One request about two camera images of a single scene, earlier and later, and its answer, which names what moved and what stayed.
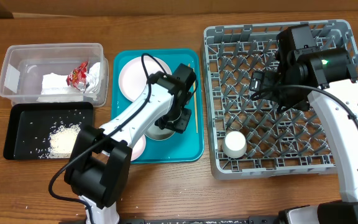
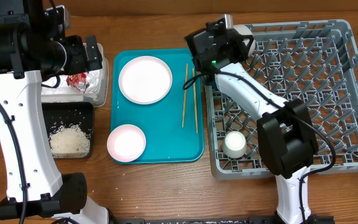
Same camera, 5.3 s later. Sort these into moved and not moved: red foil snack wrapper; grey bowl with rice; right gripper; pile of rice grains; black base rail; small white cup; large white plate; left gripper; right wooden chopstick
Moved: left gripper; right gripper; grey bowl with rice
Not moved: large white plate; pile of rice grains; right wooden chopstick; black base rail; red foil snack wrapper; small white cup
